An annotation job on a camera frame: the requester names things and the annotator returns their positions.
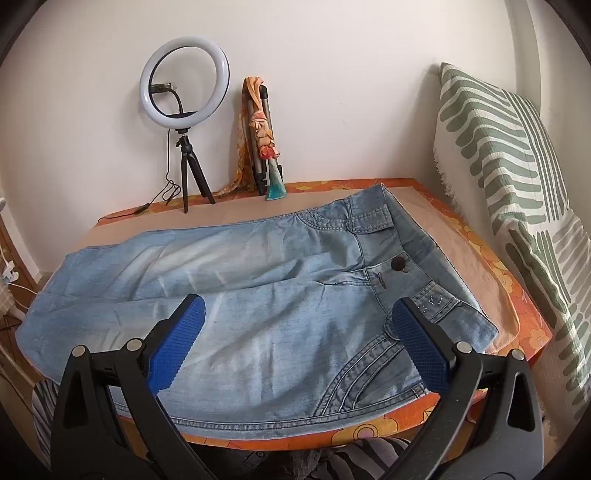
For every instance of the light blue denim pants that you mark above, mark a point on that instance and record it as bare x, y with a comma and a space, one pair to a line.
277, 323

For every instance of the person's striped grey clothing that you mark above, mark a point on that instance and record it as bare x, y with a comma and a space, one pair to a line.
369, 457

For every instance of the orange floral tablecloth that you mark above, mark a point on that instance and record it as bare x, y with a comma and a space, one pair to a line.
531, 332

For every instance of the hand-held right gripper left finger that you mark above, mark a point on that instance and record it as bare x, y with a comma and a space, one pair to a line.
178, 341

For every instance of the orange patterned scarf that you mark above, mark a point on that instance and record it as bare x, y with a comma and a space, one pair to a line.
261, 129

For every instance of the beige cloth mat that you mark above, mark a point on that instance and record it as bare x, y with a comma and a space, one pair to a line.
461, 240

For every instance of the folded grey tripod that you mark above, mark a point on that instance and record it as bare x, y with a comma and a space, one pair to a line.
261, 177

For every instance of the green striped white pillow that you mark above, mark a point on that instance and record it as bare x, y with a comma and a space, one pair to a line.
508, 161

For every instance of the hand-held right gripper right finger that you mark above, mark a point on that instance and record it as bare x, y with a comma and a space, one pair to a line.
422, 341

